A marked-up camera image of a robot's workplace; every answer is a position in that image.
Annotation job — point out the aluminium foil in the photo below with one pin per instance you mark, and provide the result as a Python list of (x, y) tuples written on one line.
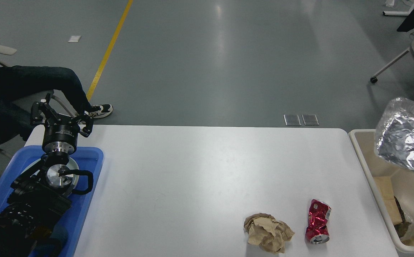
[(394, 134)]

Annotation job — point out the white desk frame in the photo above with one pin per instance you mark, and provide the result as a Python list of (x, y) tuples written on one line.
[(398, 7)]

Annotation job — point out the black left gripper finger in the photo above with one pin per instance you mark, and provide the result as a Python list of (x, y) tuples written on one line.
[(83, 123), (42, 113)]

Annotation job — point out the brown paper bag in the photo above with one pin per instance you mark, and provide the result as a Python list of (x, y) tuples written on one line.
[(384, 185)]

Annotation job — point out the floor outlet plate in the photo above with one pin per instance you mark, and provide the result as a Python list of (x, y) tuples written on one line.
[(299, 120)]

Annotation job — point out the crushed red can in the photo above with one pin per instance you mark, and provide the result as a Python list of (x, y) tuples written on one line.
[(318, 216)]

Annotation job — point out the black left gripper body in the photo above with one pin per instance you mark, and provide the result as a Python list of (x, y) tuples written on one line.
[(61, 134)]

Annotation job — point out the seated person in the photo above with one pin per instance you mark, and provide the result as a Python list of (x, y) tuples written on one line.
[(20, 81)]

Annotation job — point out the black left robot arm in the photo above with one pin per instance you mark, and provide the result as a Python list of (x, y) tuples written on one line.
[(41, 193)]

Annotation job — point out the beige plastic bin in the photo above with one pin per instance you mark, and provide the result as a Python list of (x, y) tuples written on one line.
[(402, 181)]

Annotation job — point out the crumpled brown paper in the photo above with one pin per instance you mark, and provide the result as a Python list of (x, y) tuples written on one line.
[(267, 232)]

